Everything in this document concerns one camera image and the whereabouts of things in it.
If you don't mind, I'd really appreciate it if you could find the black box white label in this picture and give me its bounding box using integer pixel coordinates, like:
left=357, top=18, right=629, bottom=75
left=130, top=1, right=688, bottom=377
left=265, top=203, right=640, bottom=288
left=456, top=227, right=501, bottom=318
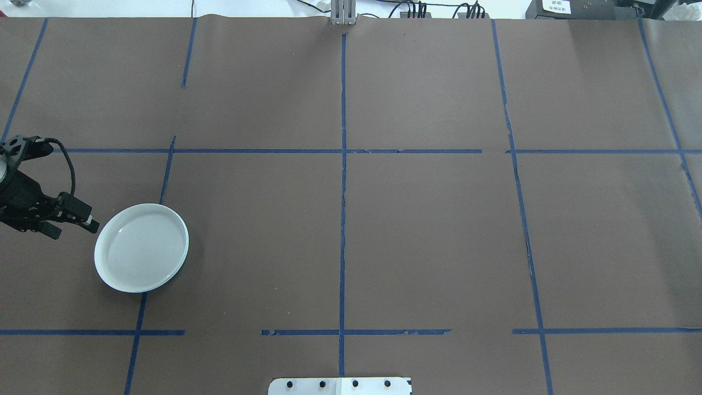
left=525, top=0, right=623, bottom=20

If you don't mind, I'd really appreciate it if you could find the white column stand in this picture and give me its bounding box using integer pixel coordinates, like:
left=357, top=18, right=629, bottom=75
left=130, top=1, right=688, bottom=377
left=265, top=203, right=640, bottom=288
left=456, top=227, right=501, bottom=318
left=268, top=377, right=413, bottom=395

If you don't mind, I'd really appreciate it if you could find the white round plate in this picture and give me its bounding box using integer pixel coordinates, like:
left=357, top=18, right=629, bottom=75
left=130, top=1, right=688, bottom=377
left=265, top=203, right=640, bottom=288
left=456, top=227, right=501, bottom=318
left=94, top=204, right=186, bottom=293

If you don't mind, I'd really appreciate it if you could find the aluminium profile post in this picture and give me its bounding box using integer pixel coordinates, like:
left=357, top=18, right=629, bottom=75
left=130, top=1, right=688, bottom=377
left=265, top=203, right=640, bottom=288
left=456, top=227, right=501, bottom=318
left=329, top=0, right=357, bottom=26

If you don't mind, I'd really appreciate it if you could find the pale grey round plate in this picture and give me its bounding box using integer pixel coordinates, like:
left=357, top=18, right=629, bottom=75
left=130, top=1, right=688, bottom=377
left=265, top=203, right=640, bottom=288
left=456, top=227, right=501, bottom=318
left=148, top=215, right=188, bottom=293

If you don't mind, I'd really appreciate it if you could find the light blue round plate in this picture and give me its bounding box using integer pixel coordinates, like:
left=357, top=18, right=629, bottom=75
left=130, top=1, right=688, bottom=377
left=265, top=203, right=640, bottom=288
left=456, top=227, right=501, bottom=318
left=148, top=217, right=190, bottom=293

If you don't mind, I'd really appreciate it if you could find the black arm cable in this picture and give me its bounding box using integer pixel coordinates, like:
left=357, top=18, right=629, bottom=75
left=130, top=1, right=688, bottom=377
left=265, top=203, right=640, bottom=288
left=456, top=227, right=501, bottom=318
left=43, top=137, right=77, bottom=201

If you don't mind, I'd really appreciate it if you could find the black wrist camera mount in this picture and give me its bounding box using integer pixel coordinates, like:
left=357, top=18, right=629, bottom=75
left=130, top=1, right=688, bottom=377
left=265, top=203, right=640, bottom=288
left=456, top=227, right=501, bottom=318
left=0, top=136, right=54, bottom=165

